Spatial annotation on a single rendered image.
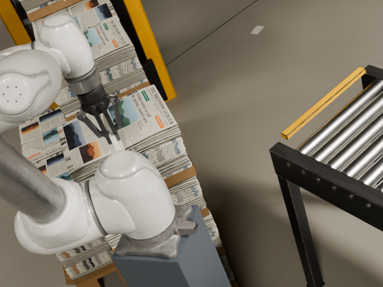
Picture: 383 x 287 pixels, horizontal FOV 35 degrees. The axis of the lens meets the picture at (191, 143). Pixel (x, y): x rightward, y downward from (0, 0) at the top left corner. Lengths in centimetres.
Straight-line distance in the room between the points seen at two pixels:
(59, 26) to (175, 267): 68
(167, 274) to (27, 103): 82
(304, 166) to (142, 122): 55
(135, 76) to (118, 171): 105
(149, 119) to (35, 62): 100
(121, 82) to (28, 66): 151
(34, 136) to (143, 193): 160
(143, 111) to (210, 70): 209
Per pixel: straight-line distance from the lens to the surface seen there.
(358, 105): 223
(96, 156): 192
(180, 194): 212
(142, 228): 157
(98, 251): 278
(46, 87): 101
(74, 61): 156
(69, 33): 154
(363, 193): 190
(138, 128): 196
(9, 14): 351
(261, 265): 280
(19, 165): 126
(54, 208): 145
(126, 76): 248
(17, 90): 97
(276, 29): 430
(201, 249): 174
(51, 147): 291
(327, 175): 197
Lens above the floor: 219
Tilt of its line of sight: 38 degrees down
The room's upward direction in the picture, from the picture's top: 21 degrees counter-clockwise
